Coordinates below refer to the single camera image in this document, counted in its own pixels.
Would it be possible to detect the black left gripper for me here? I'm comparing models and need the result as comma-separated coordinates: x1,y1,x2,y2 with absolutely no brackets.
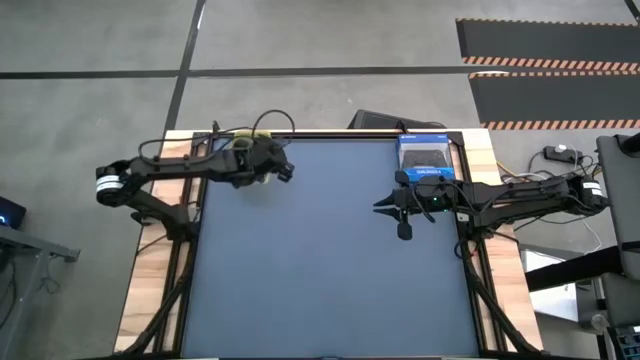
231,136,290,188

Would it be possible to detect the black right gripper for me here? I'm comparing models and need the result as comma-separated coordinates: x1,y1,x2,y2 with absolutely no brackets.
372,169,452,224

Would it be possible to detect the blue game controller box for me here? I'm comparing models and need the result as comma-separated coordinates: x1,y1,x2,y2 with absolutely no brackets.
394,132,457,184

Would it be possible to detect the blue table mat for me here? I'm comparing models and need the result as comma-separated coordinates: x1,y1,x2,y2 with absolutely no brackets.
181,138,481,359

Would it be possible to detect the black power strip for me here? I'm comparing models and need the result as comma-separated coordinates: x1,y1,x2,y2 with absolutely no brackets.
543,144,584,164

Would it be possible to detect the hazard-striped black floor mat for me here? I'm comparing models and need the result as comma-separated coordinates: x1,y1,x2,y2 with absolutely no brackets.
455,18,640,72
468,71,640,131

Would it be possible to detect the grey metal desk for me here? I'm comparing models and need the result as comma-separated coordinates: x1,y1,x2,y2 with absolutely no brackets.
0,223,81,360

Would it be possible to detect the black device with blue light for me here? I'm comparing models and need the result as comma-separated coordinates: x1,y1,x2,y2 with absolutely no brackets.
0,195,28,231

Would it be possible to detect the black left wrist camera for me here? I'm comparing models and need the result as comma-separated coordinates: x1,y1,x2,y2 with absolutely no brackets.
276,161,297,184

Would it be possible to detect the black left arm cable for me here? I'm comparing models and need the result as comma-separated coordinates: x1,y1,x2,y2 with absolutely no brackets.
137,108,297,166

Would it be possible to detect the black aluminium table frame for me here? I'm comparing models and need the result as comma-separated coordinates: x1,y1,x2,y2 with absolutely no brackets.
118,129,545,360

